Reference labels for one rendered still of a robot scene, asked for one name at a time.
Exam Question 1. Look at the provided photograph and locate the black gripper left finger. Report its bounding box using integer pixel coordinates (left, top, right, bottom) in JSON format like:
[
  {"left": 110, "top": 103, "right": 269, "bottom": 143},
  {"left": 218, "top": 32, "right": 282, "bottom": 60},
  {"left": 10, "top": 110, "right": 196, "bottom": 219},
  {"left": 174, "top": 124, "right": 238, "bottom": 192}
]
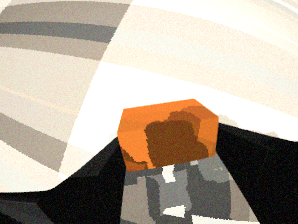
[{"left": 0, "top": 136, "right": 126, "bottom": 224}]

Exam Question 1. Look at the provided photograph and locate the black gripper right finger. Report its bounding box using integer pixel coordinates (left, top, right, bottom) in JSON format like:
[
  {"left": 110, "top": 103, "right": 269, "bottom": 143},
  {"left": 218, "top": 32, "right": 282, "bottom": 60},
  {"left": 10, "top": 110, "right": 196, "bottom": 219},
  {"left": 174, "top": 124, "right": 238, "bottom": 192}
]
[{"left": 216, "top": 121, "right": 298, "bottom": 224}]

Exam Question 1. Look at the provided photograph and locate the orange block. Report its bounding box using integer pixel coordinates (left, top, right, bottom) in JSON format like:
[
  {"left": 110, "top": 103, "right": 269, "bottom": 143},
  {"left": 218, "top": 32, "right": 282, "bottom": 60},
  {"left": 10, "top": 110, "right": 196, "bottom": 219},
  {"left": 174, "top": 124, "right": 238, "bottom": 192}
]
[{"left": 117, "top": 99, "right": 218, "bottom": 172}]

